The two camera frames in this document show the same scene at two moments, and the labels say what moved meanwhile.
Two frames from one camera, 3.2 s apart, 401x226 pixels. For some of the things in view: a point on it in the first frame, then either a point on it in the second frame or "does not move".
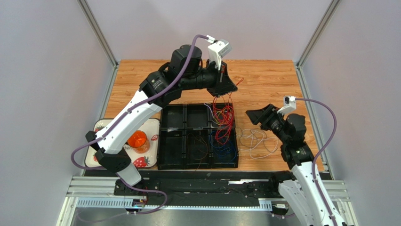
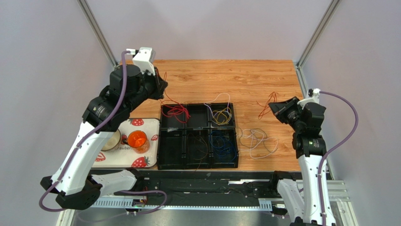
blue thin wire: [220, 150] does not move
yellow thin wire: [218, 116] does not move
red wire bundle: [223, 112] → [180, 113]
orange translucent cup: [139, 142] does not move
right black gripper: [268, 116] → [283, 109]
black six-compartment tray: [197, 136] does not move
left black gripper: [225, 85] → [159, 84]
